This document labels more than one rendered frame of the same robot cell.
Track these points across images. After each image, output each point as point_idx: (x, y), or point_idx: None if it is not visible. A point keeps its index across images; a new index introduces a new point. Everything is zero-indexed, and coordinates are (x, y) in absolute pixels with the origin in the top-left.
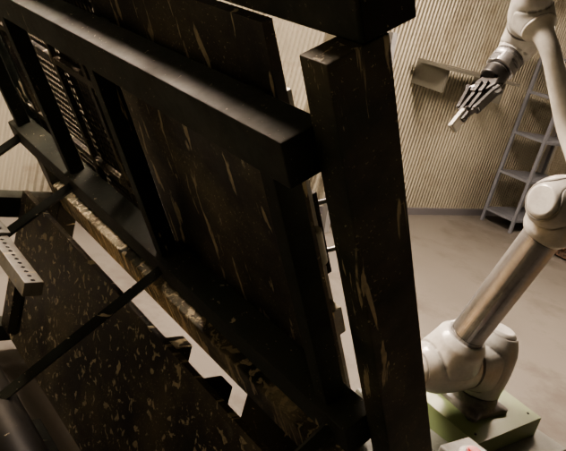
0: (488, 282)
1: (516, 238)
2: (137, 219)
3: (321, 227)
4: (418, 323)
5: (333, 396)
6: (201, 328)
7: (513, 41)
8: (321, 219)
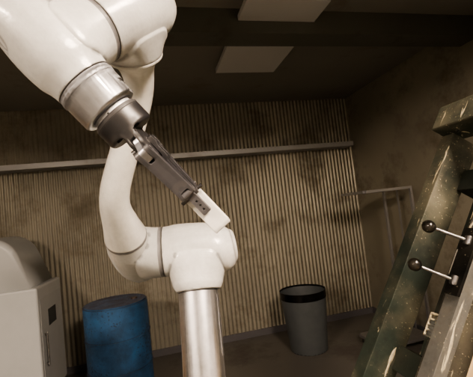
0: (223, 369)
1: (212, 306)
2: None
3: (456, 254)
4: (391, 271)
5: None
6: None
7: (111, 60)
8: (459, 247)
